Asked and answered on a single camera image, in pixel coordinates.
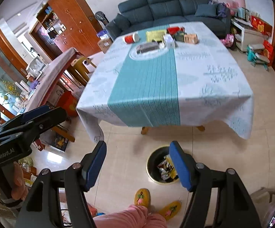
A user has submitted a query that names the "silver rectangular box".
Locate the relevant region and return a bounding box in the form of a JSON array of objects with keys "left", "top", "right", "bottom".
[{"left": 136, "top": 41, "right": 160, "bottom": 54}]

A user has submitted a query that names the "white purple carton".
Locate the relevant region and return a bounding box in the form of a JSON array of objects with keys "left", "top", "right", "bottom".
[{"left": 163, "top": 33, "right": 176, "bottom": 48}]

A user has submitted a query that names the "beige kraft snack bag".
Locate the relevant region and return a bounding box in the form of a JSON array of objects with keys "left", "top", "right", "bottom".
[{"left": 184, "top": 33, "right": 199, "bottom": 44}]

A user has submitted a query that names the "red cylindrical canister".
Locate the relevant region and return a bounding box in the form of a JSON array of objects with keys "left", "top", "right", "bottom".
[{"left": 124, "top": 32, "right": 140, "bottom": 44}]

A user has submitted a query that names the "yellow-green foil pouch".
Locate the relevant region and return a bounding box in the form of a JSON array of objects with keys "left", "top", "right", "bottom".
[{"left": 146, "top": 29, "right": 167, "bottom": 42}]

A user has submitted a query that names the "red paper box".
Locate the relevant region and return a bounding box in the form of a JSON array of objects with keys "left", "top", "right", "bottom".
[{"left": 166, "top": 27, "right": 185, "bottom": 35}]

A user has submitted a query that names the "dark green snack bag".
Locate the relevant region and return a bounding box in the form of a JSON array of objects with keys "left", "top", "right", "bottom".
[{"left": 173, "top": 31, "right": 187, "bottom": 43}]

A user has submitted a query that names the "round trash bin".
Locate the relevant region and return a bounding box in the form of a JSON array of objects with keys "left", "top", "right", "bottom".
[{"left": 146, "top": 146, "right": 179, "bottom": 185}]

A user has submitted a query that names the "person's left hand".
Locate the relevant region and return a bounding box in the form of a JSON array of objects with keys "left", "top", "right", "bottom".
[{"left": 0, "top": 162, "right": 28, "bottom": 202}]

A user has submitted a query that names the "left yellow slipper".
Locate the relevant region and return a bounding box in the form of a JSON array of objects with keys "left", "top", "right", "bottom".
[{"left": 134, "top": 188, "right": 151, "bottom": 208}]

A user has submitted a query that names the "pink trouser leg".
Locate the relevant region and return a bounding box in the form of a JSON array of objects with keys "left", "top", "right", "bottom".
[{"left": 93, "top": 205, "right": 167, "bottom": 228}]

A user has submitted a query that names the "yellow plastic stool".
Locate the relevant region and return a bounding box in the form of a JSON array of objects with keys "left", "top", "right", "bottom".
[{"left": 68, "top": 57, "right": 97, "bottom": 86}]

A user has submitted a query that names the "white tree-print tablecloth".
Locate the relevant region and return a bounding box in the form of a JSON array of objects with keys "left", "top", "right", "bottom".
[{"left": 77, "top": 22, "right": 254, "bottom": 143}]

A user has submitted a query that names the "cardboard box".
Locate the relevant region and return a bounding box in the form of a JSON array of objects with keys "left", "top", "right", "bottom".
[{"left": 97, "top": 38, "right": 113, "bottom": 54}]

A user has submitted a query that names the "wooden cabinet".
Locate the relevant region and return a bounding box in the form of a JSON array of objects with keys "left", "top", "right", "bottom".
[{"left": 30, "top": 0, "right": 103, "bottom": 60}]

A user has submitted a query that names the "teal step exerciser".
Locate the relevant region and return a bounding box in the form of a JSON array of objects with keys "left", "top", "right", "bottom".
[{"left": 247, "top": 44, "right": 269, "bottom": 72}]

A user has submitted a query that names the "pink plastic bag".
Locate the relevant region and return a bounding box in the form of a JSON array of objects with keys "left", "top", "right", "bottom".
[{"left": 220, "top": 33, "right": 234, "bottom": 48}]

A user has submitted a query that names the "white side cabinet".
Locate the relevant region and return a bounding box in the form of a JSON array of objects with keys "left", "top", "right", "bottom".
[{"left": 231, "top": 19, "right": 267, "bottom": 52}]

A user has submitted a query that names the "teal sofa cushion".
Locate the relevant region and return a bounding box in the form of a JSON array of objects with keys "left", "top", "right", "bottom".
[{"left": 195, "top": 4, "right": 217, "bottom": 17}]

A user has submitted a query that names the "red gift box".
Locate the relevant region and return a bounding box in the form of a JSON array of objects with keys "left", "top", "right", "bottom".
[{"left": 250, "top": 15, "right": 273, "bottom": 37}]

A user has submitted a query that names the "dark teal sofa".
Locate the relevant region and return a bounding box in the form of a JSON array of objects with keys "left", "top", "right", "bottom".
[{"left": 105, "top": 0, "right": 231, "bottom": 40}]

